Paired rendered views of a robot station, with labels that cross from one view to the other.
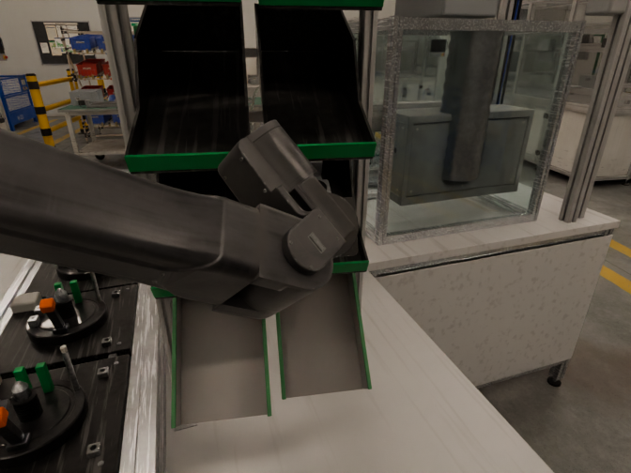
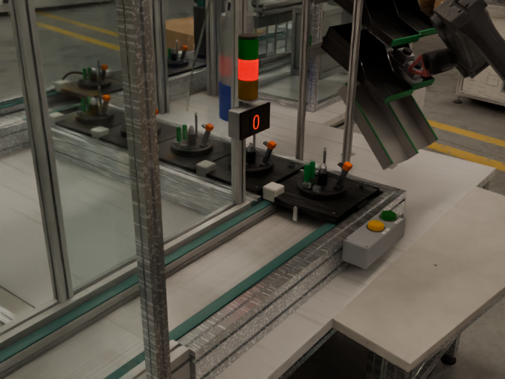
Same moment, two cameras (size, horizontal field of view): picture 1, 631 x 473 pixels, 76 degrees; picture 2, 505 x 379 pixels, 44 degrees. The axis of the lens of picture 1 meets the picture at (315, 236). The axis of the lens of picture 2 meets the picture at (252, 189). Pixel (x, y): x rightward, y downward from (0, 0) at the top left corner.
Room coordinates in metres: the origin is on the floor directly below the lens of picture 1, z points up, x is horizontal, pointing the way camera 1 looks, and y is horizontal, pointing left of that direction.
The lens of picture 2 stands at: (-0.79, 1.45, 1.72)
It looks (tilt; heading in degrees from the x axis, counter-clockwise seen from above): 25 degrees down; 326
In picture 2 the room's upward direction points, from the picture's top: 1 degrees clockwise
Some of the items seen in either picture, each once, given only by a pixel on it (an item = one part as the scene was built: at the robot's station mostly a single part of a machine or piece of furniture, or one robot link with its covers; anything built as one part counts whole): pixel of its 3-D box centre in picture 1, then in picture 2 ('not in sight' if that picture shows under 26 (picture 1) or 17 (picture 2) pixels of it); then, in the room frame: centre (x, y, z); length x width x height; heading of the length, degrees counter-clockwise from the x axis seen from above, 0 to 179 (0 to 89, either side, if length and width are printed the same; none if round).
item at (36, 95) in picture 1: (78, 101); not in sight; (7.96, 4.46, 0.58); 3.40 x 0.20 x 1.15; 10
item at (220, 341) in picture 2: not in sight; (312, 265); (0.19, 0.62, 0.91); 0.89 x 0.06 x 0.11; 109
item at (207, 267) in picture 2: not in sight; (249, 248); (0.35, 0.70, 0.91); 0.84 x 0.28 x 0.10; 109
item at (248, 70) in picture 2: not in sight; (248, 68); (0.47, 0.63, 1.33); 0.05 x 0.05 x 0.05
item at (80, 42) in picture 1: (120, 83); not in sight; (7.59, 3.43, 0.94); 1.34 x 0.93 x 1.87; 102
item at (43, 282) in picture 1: (84, 251); not in sight; (0.90, 0.57, 1.01); 0.24 x 0.24 x 0.13; 19
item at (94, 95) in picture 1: (86, 97); not in sight; (5.57, 2.99, 0.90); 0.40 x 0.30 x 0.17; 12
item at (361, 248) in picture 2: not in sight; (374, 238); (0.19, 0.42, 0.93); 0.21 x 0.07 x 0.06; 109
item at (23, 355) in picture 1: (64, 305); (250, 154); (0.67, 0.49, 1.01); 0.24 x 0.24 x 0.13; 19
